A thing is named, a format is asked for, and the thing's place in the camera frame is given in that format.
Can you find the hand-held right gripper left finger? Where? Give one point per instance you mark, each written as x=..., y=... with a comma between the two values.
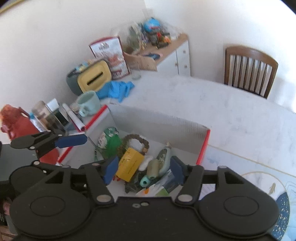
x=111, y=170

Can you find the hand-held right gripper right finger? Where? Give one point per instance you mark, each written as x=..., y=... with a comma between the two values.
x=177, y=170

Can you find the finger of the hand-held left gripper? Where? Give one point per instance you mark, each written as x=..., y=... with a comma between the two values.
x=71, y=140
x=44, y=166

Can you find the light blue gear device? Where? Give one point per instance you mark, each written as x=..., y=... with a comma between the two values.
x=164, y=160

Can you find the small yellow box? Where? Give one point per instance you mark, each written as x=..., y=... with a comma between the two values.
x=129, y=165

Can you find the printed paper leaflet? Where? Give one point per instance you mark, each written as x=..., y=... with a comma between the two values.
x=161, y=188

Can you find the small white plush piece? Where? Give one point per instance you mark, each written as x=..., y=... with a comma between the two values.
x=145, y=163

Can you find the red cardboard box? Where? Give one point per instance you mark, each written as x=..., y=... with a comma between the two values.
x=161, y=132

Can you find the white paper roll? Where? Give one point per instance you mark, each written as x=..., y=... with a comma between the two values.
x=74, y=118

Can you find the glass bottle with dark liquid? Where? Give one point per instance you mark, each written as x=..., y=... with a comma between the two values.
x=48, y=118

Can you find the mint green mug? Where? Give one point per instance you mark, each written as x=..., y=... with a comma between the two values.
x=89, y=103

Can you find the red bottle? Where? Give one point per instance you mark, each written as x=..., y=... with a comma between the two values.
x=20, y=125

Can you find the yellow green tissue box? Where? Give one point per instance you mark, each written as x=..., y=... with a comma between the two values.
x=92, y=77

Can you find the blue gloves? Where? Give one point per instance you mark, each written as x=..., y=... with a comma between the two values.
x=118, y=89

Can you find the clear glass cup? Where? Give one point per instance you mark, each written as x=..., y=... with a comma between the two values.
x=136, y=75

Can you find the red white snack bag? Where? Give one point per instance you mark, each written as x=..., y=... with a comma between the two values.
x=111, y=55

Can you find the white cabinet with wooden top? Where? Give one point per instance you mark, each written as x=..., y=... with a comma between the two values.
x=175, y=58

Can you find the wooden chair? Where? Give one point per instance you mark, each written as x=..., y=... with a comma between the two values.
x=251, y=69

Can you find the dark jar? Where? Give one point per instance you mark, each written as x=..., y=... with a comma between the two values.
x=155, y=39

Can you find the orange label jar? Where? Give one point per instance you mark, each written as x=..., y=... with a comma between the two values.
x=166, y=37

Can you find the blue globe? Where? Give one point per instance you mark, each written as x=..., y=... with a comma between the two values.
x=151, y=25

